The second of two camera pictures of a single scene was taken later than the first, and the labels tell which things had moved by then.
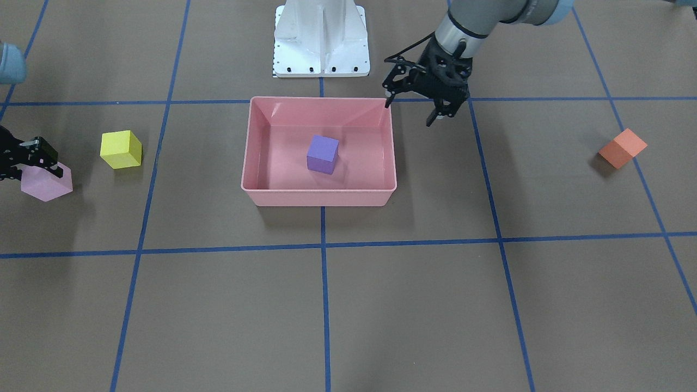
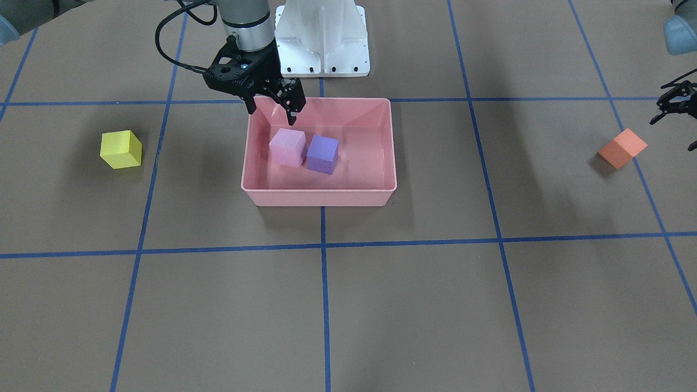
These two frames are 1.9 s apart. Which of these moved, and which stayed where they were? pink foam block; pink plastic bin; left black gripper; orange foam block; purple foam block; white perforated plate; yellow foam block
Moved: pink foam block; left black gripper
Stayed: yellow foam block; orange foam block; pink plastic bin; purple foam block; white perforated plate
